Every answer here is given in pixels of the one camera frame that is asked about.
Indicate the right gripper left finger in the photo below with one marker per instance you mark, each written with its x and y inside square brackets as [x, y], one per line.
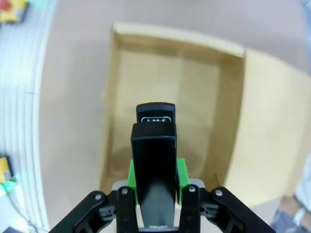
[124, 208]

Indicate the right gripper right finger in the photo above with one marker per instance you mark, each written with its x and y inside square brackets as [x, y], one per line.
[192, 208]

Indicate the black stapler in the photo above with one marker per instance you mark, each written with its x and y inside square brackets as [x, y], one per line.
[153, 157]

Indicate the brown cardboard box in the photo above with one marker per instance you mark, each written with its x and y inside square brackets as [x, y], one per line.
[170, 80]

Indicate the person's left forearm white sleeve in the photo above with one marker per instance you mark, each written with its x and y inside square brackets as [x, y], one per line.
[306, 179]

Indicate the small yellow box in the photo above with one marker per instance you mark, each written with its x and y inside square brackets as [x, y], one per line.
[4, 168]

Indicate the yellow emergency stop box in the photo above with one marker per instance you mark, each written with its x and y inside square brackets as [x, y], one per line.
[11, 11]

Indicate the person's left hand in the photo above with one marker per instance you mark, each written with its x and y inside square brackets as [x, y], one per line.
[288, 208]

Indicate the silver wristwatch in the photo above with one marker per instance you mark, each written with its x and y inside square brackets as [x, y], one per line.
[299, 213]

